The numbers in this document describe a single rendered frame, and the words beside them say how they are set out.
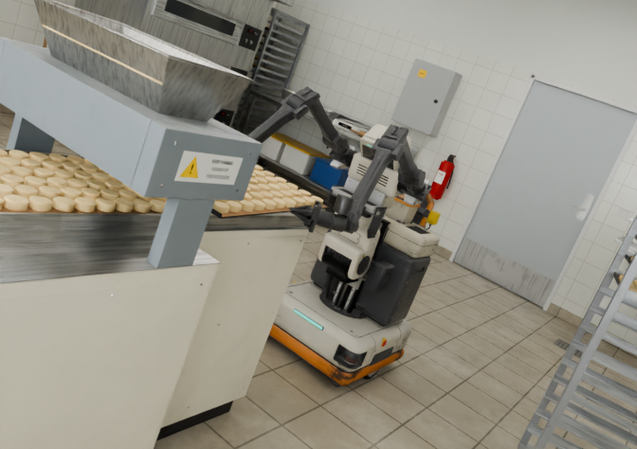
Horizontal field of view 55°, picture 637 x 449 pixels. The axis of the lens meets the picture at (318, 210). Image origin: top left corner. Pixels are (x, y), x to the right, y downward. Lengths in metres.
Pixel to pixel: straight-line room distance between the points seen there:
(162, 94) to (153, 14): 4.11
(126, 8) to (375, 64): 2.92
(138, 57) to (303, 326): 1.91
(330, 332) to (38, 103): 1.82
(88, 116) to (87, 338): 0.51
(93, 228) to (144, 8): 4.13
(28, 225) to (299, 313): 1.87
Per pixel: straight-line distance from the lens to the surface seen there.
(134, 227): 1.60
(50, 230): 1.46
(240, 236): 1.99
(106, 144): 1.46
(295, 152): 6.84
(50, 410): 1.55
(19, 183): 1.57
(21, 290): 1.30
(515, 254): 6.49
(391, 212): 3.19
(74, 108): 1.57
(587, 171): 6.36
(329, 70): 7.51
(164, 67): 1.40
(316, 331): 3.03
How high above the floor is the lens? 1.41
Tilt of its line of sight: 13 degrees down
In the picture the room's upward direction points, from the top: 21 degrees clockwise
